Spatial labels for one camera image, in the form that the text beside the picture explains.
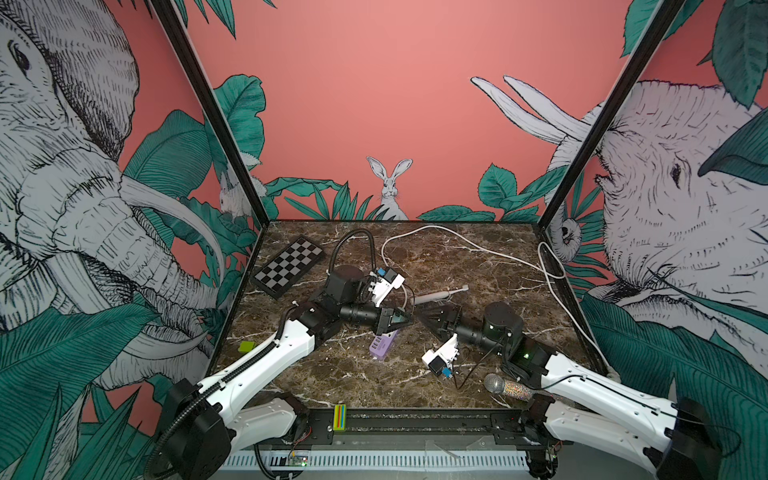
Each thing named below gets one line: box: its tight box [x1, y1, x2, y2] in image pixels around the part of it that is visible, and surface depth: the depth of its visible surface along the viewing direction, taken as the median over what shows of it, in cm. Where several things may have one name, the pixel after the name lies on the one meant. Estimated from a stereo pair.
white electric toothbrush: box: [413, 285, 469, 305], surface depth 100 cm
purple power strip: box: [369, 329, 398, 360], surface depth 87 cm
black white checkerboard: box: [250, 235, 326, 298], surface depth 103 cm
